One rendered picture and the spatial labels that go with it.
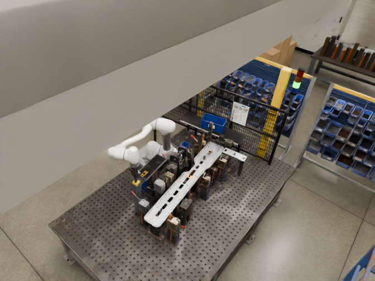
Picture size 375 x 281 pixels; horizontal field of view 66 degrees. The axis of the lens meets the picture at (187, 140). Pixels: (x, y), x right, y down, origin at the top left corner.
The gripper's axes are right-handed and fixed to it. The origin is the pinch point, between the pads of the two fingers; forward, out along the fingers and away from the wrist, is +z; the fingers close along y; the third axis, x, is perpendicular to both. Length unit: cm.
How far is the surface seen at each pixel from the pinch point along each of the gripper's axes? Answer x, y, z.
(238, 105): 150, 39, -21
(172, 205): 6.7, 39.7, 19.5
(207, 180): 52, 54, 16
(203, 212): 37, 61, 50
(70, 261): -64, -54, 118
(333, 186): 240, 189, 120
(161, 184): 14.5, 20.6, 8.5
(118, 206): -9, -21, 49
